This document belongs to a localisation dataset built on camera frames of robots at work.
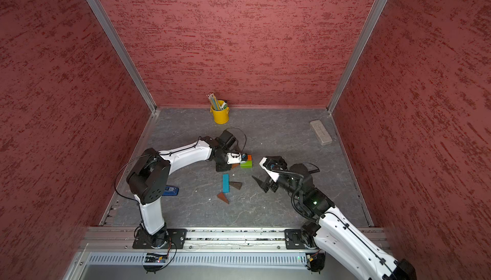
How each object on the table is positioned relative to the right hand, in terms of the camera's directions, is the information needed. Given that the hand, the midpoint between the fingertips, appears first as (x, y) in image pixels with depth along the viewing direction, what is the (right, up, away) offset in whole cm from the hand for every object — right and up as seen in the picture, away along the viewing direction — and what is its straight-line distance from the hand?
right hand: (261, 169), depth 75 cm
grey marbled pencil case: (+36, +14, +32) cm, 50 cm away
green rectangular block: (-5, -2, +17) cm, 18 cm away
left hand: (-17, -2, +17) cm, 24 cm away
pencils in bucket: (-25, +31, +32) cm, 51 cm away
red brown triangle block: (-17, -15, +10) cm, 25 cm away
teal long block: (-16, -10, +14) cm, 24 cm away
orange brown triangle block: (-12, -1, +12) cm, 17 cm away
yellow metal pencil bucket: (-22, +23, +36) cm, 48 cm away
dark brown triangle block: (-11, -10, +13) cm, 20 cm away
